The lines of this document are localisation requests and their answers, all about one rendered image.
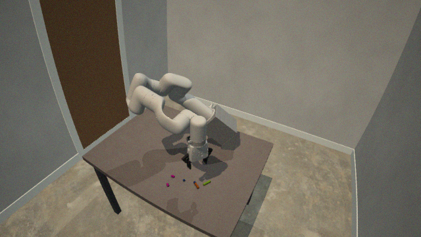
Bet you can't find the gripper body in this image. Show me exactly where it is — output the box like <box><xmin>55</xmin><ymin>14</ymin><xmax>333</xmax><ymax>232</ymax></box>
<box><xmin>187</xmin><ymin>141</ymin><xmax>209</xmax><ymax>162</ymax></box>

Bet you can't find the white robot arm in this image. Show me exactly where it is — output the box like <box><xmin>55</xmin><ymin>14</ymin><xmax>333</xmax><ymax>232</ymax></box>
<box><xmin>126</xmin><ymin>73</ymin><xmax>215</xmax><ymax>147</ymax></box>

